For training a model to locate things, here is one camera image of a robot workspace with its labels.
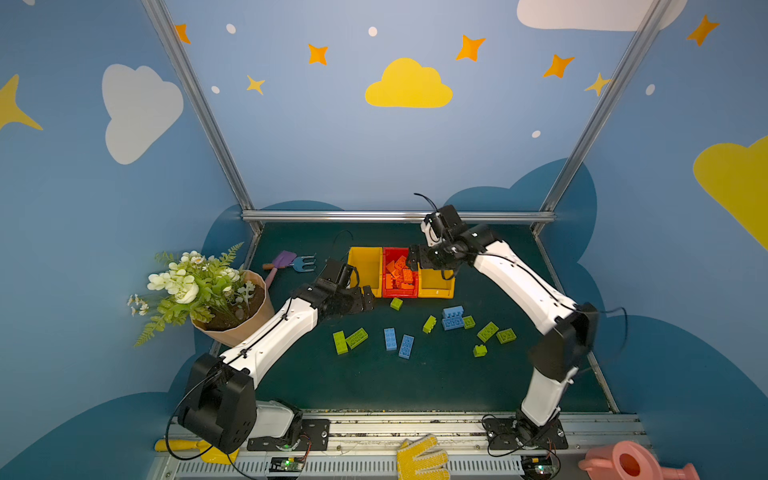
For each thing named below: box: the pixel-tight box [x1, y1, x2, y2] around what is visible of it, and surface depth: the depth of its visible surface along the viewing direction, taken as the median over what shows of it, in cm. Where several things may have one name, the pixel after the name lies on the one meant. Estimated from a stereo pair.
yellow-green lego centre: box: [422, 315, 437, 334], surface depth 94 cm
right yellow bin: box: [417, 262, 456, 299], surface depth 100 cm
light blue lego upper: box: [443, 305, 464, 319], surface depth 97 cm
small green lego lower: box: [473, 344, 487, 357], surface depth 90 cm
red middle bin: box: [382, 247, 401, 299], surface depth 101 cm
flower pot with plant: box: [128, 242, 275, 347], surface depth 71 cm
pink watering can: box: [578, 440, 700, 480], surface depth 63 cm
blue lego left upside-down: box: [398, 334, 415, 359], surface depth 90 cm
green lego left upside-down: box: [345, 327, 369, 350], surface depth 92 cm
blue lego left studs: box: [384, 327, 398, 351], surface depth 92 cm
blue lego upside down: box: [442, 311, 464, 331], surface depth 95 cm
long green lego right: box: [477, 321, 499, 343], surface depth 93 cm
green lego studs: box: [332, 330, 349, 355], surface depth 90 cm
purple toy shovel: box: [265, 250, 297, 290], surface depth 110 cm
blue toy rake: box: [289, 253, 316, 272], surface depth 111 cm
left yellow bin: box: [348, 247, 383, 298], surface depth 106 cm
